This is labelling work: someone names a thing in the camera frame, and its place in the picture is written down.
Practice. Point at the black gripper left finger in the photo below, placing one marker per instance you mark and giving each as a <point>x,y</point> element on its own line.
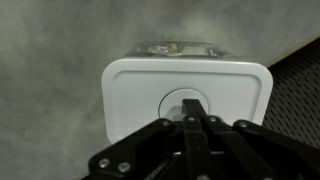
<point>150,150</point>

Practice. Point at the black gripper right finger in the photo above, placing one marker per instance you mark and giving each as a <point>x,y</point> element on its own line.
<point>253,150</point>

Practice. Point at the white rectangular container lid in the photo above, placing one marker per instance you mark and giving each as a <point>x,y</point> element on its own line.
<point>133,96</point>

